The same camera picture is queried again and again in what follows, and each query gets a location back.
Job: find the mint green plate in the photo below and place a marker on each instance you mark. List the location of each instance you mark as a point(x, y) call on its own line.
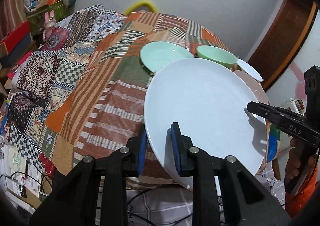
point(162, 53)

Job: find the beige plate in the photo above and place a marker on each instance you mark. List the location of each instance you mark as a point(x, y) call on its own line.
point(260, 91)

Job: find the person's orange clothing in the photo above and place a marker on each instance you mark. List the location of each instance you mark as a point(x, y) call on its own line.
point(297, 203)

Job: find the white plaid cloth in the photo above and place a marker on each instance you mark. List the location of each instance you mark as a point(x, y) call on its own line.
point(160, 206)

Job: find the pink bunny toy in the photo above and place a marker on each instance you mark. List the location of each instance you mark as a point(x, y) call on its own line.
point(50, 22)

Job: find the small white plate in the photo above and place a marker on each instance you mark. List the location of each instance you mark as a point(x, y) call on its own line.
point(250, 70)

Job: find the green box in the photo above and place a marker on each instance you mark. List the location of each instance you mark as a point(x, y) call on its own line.
point(56, 10)

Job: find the white wardrobe with pink stickers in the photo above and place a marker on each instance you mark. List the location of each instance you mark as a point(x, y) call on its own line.
point(287, 81)

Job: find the checkered patterned blanket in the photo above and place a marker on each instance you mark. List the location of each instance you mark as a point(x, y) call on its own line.
point(45, 71)

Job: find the mint green bowl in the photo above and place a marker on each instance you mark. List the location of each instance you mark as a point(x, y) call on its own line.
point(217, 58)

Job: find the yellow hoop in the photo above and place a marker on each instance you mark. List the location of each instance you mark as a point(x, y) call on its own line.
point(142, 3)

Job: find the red box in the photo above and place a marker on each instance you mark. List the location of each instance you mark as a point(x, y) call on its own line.
point(17, 33)

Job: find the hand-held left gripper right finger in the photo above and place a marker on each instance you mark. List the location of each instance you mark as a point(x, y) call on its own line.
point(175, 151)

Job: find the large white plate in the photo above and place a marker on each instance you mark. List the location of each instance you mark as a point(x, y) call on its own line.
point(205, 101)

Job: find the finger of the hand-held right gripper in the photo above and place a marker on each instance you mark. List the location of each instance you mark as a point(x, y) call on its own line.
point(270, 113)

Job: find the white papers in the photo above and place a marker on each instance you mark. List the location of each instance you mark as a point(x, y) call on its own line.
point(15, 166)

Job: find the striped brown curtain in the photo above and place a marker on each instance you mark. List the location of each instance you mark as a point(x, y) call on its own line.
point(12, 8)

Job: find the brown wooden door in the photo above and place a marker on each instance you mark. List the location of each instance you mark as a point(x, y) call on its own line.
point(282, 36)

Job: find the person's right hand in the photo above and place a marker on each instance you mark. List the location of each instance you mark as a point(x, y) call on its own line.
point(298, 161)

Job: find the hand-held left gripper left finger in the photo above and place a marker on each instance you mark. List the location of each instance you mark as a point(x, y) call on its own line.
point(143, 153)

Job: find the blue green item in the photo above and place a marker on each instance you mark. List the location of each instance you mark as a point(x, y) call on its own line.
point(273, 146)

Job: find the striped patchwork tablecloth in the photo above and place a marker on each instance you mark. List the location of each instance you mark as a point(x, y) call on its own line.
point(112, 106)

